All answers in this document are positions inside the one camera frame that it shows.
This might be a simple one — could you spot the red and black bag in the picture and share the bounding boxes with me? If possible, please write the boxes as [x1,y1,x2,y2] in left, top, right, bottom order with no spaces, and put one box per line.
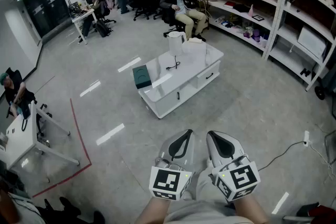
[296,201,336,224]

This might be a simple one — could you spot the large white box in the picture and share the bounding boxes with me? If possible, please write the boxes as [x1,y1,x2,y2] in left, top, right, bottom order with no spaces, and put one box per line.
[297,25,328,60]

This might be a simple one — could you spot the red floor tape line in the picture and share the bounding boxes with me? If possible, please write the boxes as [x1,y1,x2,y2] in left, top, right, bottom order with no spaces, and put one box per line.
[31,98,93,198]

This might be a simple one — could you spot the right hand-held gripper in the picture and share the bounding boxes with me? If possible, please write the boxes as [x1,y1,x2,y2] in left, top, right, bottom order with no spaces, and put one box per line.
[206,130,261,203]

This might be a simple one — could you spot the white coffee table with drawers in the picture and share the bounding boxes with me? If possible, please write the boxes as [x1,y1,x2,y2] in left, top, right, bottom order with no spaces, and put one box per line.
[138,40,225,120]

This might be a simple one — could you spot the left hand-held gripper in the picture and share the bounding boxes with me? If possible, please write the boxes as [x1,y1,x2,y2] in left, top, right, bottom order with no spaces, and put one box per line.
[149,128,196,201]

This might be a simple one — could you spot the black flat box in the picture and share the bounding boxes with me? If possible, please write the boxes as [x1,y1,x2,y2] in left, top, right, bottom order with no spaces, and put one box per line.
[233,3,251,14]

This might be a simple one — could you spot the black hanging strap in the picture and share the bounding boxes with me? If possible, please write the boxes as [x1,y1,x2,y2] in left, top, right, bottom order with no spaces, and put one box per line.
[20,100,33,132]

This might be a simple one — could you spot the black backpack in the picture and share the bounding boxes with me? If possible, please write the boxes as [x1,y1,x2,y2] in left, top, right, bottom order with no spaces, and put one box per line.
[94,18,114,38]

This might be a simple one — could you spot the person's light grey clothing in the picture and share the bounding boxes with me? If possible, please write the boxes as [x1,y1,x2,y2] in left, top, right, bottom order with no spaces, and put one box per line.
[164,165,256,224]

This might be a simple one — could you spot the dark glass double door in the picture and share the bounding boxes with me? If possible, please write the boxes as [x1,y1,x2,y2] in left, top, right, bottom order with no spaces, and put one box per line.
[23,0,71,39]

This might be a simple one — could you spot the purple artificial flowers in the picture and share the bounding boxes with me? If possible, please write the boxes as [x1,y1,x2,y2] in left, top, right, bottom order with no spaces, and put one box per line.
[242,27,269,44]

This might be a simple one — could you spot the black floor cable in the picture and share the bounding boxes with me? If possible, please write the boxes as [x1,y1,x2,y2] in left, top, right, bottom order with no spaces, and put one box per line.
[258,141,307,172]

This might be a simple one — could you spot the black office chair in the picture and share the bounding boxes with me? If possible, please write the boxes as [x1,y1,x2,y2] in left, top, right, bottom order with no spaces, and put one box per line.
[92,0,117,25]
[161,6,202,38]
[5,67,53,137]

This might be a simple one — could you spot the person's left forearm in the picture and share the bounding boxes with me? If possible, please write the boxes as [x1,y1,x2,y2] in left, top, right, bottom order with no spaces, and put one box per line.
[134,195,172,224]

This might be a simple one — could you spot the wooden side cart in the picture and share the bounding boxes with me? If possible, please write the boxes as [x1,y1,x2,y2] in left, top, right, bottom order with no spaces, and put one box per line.
[196,0,211,31]

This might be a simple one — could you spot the black kettle power cord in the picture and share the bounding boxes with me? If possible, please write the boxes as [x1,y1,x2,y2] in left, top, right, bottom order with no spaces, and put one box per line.
[165,55,181,71]

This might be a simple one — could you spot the person's right forearm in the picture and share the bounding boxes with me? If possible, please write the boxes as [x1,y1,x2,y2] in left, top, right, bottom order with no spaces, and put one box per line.
[232,192,270,224]

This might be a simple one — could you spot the white shelving unit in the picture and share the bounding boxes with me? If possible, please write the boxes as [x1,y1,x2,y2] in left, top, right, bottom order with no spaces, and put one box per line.
[180,0,336,92]

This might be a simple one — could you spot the dark green box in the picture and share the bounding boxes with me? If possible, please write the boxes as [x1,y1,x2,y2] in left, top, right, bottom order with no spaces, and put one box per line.
[132,65,153,90]

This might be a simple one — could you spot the white electric kettle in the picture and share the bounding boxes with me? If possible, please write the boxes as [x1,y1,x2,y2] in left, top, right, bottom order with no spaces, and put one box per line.
[167,30,188,57]

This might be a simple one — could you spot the white office desk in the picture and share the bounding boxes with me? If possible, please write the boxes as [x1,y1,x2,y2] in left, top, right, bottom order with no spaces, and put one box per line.
[0,100,80,170]
[69,7,98,46]

